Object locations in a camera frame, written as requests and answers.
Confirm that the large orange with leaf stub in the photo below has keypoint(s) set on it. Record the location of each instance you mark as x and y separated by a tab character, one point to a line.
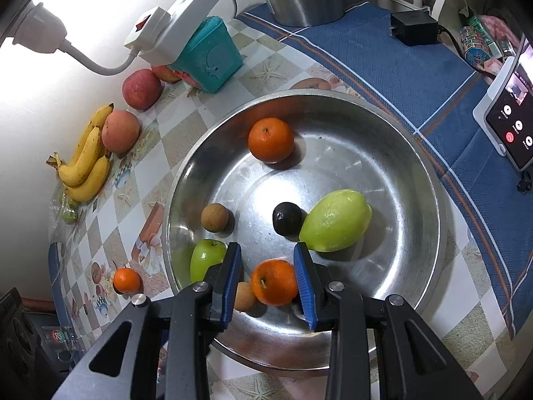
275	282

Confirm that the brown longan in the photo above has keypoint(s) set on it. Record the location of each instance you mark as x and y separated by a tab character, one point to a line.
214	217
245	296

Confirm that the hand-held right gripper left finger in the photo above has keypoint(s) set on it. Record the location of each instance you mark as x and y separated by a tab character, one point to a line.
231	287

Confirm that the small green jujube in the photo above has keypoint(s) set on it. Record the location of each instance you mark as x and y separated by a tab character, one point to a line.
206	258

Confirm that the clear packet with round label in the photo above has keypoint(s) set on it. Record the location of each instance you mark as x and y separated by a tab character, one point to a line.
56	335

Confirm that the smartphone in white holder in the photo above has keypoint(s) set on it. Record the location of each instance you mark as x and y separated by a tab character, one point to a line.
516	116

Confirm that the red apple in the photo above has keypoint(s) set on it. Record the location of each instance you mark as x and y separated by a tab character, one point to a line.
141	89
120	131
165	73

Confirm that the colourful snack packet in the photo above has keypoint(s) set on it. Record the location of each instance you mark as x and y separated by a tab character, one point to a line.
479	41

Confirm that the stainless steel basin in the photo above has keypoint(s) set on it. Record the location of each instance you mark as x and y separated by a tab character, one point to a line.
374	166

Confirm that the black power adapter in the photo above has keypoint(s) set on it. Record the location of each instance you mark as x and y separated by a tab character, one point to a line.
414	27

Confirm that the clear bag of green jujubes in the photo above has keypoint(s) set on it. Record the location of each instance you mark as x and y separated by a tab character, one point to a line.
68	214

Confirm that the dark plum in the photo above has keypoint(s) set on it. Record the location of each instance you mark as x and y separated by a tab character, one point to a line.
287	218

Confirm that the small orange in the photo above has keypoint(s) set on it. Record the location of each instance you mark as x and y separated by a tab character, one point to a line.
127	280

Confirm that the large green mango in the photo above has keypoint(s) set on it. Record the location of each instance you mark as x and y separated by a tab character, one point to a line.
335	221

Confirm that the yellow banana bunch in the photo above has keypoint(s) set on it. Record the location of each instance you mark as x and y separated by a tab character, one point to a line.
83	171

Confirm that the patterned vinyl tablecloth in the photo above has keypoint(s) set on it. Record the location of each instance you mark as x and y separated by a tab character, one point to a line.
191	112

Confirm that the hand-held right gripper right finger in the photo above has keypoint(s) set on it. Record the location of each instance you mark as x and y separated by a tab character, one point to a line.
304	287

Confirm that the teal plastic box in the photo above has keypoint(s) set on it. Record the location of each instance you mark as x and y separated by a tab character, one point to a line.
212	58

